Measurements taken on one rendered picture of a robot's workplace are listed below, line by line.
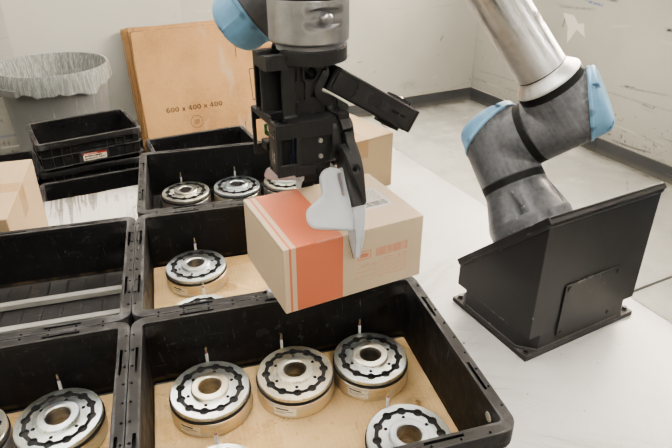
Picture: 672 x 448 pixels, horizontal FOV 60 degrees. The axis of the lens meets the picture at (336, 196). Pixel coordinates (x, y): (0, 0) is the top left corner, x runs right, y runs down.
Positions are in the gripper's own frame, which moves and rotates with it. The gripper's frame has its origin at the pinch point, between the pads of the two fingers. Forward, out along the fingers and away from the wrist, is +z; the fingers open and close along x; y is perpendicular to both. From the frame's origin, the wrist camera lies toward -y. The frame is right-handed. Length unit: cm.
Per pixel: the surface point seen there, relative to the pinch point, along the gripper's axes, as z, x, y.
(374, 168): 34, -77, -50
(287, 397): 24.1, -1.2, 5.9
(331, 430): 27.4, 3.4, 2.0
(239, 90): 72, -294, -78
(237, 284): 27.3, -32.1, 2.9
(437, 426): 24.5, 10.9, -8.6
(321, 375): 24.4, -3.0, 0.3
